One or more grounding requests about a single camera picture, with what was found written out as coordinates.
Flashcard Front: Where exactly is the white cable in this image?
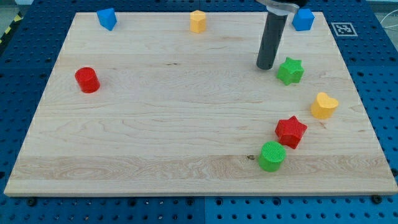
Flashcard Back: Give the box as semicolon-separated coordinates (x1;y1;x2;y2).
379;9;398;32

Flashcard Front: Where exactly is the wooden board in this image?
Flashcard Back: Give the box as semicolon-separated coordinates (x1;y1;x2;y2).
4;12;397;197

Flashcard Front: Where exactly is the green star block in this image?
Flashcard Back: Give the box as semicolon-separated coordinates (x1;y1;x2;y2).
277;57;305;85

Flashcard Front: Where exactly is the blue triangular block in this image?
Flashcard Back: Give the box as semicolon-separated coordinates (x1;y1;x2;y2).
96;8;117;31

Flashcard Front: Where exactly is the silver tool mount bracket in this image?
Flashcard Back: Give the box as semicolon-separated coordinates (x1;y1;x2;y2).
256;0;307;16

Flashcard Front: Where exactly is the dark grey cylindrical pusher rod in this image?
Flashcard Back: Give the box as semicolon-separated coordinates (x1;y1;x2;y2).
256;12;287;70

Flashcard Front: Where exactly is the red cylinder block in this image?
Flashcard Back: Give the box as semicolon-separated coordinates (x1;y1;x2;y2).
75;67;100;93

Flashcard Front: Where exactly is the white fiducial marker tag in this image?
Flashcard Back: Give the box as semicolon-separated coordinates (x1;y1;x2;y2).
331;22;358;37

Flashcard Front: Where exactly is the green cylinder block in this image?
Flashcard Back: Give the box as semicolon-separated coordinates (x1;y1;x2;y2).
258;141;286;172

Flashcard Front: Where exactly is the yellow hexagon block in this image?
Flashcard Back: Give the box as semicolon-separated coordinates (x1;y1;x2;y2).
190;10;206;33

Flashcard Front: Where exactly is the blue cube block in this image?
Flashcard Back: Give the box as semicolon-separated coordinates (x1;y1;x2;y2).
292;9;315;31

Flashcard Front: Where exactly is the yellow heart block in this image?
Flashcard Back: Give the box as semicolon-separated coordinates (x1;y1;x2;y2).
310;92;339;119

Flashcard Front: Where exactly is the red star block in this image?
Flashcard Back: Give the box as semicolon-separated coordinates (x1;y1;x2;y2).
275;116;308;149

